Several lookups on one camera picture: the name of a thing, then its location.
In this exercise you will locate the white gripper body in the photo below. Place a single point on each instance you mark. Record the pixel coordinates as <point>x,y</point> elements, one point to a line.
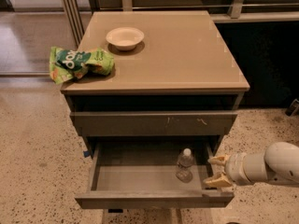
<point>235,168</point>

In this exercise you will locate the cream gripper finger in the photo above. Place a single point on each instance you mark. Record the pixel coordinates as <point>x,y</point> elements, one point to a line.
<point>218,180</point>
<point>219,160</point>

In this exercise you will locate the clear plastic water bottle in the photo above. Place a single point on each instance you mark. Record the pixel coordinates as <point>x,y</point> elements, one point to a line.
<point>184,164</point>

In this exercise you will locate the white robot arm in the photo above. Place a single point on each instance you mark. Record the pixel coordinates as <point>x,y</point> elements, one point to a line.
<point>278,165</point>

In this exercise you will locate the grey drawer cabinet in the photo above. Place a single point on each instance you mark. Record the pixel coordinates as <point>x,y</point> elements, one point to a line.
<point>182,64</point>

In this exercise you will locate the grey open middle drawer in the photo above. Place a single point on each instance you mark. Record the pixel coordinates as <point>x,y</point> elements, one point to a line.
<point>140,175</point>

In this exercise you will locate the grey top drawer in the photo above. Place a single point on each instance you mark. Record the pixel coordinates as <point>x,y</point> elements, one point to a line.
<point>147,123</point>

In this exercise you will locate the dark object on floor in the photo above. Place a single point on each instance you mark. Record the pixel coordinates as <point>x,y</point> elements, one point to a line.
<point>293,108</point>

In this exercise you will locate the blue tape piece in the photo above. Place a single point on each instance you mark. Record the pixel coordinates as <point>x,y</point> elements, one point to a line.
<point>86,154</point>

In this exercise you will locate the white bowl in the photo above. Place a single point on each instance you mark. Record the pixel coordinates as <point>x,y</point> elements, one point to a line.
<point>125,38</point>

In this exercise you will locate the green chip bag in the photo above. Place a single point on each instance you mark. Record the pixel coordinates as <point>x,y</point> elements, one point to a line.
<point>67,64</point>

